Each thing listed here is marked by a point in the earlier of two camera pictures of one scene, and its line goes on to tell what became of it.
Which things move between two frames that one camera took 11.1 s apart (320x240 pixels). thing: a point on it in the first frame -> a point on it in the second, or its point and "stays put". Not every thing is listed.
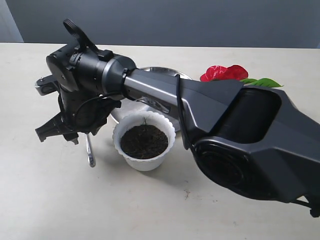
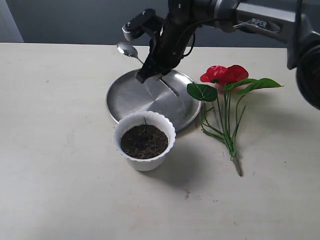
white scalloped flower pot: x=143 y=139 stays put
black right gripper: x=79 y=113 -> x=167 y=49
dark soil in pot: x=143 y=142 stays put
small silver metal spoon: x=91 y=159 -> x=129 y=50
